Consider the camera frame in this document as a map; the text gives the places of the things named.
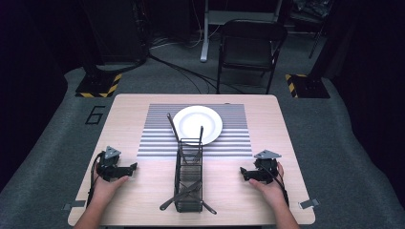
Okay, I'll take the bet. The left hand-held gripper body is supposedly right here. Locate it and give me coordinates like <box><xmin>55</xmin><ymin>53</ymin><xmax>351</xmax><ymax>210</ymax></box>
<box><xmin>95</xmin><ymin>145</ymin><xmax>129</xmax><ymax>183</ymax></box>

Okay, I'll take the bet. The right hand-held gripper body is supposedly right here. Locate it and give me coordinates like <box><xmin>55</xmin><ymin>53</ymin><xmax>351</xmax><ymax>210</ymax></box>
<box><xmin>250</xmin><ymin>149</ymin><xmax>283</xmax><ymax>185</ymax></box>

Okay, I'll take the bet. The metal knife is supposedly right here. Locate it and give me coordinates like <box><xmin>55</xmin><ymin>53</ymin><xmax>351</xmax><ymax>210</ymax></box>
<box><xmin>166</xmin><ymin>113</ymin><xmax>189</xmax><ymax>164</ymax></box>

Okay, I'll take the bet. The black wire cutlery caddy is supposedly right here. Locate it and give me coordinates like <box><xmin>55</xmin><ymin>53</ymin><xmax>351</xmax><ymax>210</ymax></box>
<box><xmin>173</xmin><ymin>137</ymin><xmax>204</xmax><ymax>214</ymax></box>

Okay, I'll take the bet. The person's left hand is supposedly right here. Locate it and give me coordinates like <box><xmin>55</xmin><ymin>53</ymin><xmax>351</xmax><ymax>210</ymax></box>
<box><xmin>91</xmin><ymin>174</ymin><xmax>131</xmax><ymax>208</ymax></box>

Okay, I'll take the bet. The person's right hand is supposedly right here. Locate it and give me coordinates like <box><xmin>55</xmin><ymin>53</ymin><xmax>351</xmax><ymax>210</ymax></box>
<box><xmin>247</xmin><ymin>161</ymin><xmax>287</xmax><ymax>208</ymax></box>

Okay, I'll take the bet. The grey striped placemat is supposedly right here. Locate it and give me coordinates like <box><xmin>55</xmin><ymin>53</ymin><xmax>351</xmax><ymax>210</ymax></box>
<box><xmin>137</xmin><ymin>103</ymin><xmax>254</xmax><ymax>159</ymax></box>

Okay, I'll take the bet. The grey tape strip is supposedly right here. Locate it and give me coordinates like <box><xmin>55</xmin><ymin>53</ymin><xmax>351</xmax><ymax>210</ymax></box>
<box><xmin>298</xmin><ymin>198</ymin><xmax>320</xmax><ymax>210</ymax></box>
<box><xmin>61</xmin><ymin>199</ymin><xmax>87</xmax><ymax>212</ymax></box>

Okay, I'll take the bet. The dark metal cutlery piece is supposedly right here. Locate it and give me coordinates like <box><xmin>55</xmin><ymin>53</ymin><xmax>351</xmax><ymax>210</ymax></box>
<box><xmin>180</xmin><ymin>190</ymin><xmax>218</xmax><ymax>216</ymax></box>
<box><xmin>159</xmin><ymin>180</ymin><xmax>203</xmax><ymax>212</ymax></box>

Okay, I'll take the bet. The white plate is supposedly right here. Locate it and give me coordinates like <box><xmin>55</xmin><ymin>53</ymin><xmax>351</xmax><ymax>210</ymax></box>
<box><xmin>172</xmin><ymin>105</ymin><xmax>224</xmax><ymax>147</ymax></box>

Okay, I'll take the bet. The black stand base striped tape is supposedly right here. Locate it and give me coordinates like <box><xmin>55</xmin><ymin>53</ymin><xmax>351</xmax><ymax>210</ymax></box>
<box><xmin>75</xmin><ymin>72</ymin><xmax>123</xmax><ymax>99</ymax></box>
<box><xmin>285</xmin><ymin>73</ymin><xmax>331</xmax><ymax>99</ymax></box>

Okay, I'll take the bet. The black folding chair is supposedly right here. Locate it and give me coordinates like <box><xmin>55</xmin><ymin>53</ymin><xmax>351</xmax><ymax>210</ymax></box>
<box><xmin>216</xmin><ymin>18</ymin><xmax>289</xmax><ymax>95</ymax></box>

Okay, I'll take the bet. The black cabinet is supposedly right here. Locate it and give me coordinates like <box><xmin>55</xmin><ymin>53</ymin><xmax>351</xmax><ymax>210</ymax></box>
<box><xmin>80</xmin><ymin>0</ymin><xmax>150</xmax><ymax>66</ymax></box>

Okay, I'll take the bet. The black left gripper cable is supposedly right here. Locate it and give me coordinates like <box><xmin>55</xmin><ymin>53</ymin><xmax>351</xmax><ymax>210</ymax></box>
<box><xmin>85</xmin><ymin>151</ymin><xmax>107</xmax><ymax>208</ymax></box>

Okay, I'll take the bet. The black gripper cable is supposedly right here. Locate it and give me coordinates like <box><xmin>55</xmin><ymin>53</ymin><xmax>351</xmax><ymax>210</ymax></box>
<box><xmin>263</xmin><ymin>165</ymin><xmax>290</xmax><ymax>208</ymax></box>
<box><xmin>85</xmin><ymin>151</ymin><xmax>107</xmax><ymax>208</ymax></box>

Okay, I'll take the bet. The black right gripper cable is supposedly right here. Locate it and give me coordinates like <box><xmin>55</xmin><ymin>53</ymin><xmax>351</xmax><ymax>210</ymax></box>
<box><xmin>263</xmin><ymin>165</ymin><xmax>290</xmax><ymax>208</ymax></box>

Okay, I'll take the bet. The black floor cable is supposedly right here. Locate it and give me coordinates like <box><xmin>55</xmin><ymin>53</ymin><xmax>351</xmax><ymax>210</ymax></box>
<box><xmin>95</xmin><ymin>52</ymin><xmax>245</xmax><ymax>95</ymax></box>

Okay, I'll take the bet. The white desk frame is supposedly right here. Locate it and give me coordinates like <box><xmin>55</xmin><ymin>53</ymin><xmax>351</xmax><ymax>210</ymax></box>
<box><xmin>199</xmin><ymin>0</ymin><xmax>285</xmax><ymax>63</ymax></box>

